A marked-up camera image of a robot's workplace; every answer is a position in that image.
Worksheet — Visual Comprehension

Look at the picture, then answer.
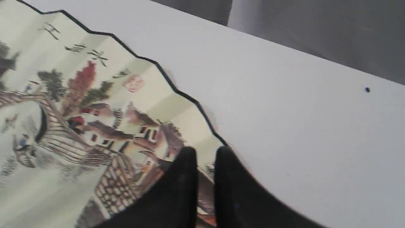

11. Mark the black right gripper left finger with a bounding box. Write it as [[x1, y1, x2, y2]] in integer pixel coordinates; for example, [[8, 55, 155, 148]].
[[97, 146, 198, 228]]

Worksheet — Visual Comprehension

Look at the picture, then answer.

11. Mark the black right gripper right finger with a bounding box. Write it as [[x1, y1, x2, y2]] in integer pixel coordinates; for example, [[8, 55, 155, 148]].
[[214, 146, 322, 228]]

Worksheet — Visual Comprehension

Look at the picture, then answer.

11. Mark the painted paper folding fan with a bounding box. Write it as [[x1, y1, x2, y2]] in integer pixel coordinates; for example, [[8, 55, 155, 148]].
[[1, 0, 227, 228]]

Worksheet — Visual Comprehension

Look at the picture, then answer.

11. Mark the grey backdrop curtain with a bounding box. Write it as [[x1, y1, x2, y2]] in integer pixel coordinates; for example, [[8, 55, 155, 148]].
[[157, 0, 405, 84]]

